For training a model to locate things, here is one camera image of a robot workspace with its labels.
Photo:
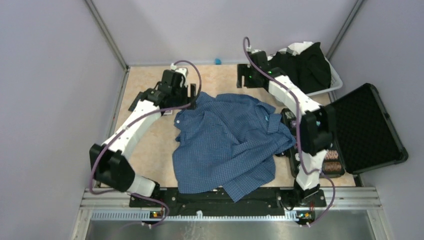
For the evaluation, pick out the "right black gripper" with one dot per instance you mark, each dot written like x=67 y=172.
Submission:
x=242 y=70

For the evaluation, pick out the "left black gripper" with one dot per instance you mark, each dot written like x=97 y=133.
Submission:
x=191 y=100

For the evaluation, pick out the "blue checkered long sleeve shirt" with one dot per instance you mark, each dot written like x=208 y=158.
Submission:
x=227 y=142

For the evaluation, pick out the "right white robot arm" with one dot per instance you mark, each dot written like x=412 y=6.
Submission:
x=315 y=123

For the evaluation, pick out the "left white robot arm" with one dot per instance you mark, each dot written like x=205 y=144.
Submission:
x=109 y=161

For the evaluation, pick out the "white garment in basket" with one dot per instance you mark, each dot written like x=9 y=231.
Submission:
x=296 y=48

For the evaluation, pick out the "black shirt in basket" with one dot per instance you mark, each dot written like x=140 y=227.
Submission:
x=304 y=69

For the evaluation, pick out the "white plastic laundry basket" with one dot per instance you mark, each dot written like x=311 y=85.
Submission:
x=333 y=79

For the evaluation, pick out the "black poker chip case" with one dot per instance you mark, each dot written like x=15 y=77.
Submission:
x=365 y=137

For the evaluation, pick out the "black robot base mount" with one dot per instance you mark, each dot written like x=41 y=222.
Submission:
x=263 y=201

